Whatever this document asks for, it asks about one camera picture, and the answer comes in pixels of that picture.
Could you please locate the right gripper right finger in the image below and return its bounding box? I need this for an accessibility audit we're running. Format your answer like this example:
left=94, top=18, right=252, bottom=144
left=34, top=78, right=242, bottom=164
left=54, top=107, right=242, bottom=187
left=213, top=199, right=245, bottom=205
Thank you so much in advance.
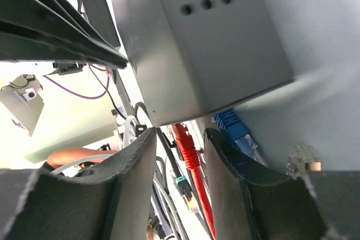
left=204, top=128, right=359, bottom=239

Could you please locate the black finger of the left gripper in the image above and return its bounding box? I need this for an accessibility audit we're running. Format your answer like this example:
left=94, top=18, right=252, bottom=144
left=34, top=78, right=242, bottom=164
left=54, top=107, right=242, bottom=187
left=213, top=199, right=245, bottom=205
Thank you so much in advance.
left=1, top=0, right=128, bottom=69

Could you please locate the red ethernet cable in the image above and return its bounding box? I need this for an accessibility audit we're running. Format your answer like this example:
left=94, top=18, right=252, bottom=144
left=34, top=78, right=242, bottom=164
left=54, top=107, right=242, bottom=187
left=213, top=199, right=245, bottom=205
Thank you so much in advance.
left=172, top=123, right=217, bottom=240

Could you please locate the grey ethernet cable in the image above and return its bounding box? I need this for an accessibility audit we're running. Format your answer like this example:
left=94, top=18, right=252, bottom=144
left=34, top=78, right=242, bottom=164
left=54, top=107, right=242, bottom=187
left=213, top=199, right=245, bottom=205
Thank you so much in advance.
left=50, top=115, right=197, bottom=240

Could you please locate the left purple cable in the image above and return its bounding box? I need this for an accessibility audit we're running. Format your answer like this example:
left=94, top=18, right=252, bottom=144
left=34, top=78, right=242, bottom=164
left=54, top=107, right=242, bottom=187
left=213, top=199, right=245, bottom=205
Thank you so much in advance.
left=42, top=65, right=111, bottom=100

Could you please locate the black power cable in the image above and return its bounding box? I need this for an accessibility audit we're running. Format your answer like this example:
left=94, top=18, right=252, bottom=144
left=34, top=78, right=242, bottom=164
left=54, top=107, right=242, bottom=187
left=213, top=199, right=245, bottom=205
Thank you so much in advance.
left=133, top=102, right=212, bottom=238

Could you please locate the black network switch box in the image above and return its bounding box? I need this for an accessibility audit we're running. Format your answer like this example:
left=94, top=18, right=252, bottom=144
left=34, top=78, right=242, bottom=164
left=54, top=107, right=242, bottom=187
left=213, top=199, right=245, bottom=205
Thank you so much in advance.
left=111, top=0, right=294, bottom=126

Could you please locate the blue ethernet cable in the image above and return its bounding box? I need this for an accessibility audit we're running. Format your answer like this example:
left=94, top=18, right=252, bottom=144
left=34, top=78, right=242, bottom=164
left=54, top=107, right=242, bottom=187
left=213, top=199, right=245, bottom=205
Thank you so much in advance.
left=211, top=110, right=268, bottom=167

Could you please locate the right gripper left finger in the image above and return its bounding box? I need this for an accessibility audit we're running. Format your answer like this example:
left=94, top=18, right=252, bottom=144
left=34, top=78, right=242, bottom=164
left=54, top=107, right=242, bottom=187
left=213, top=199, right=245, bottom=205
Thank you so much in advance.
left=1, top=128, right=156, bottom=239

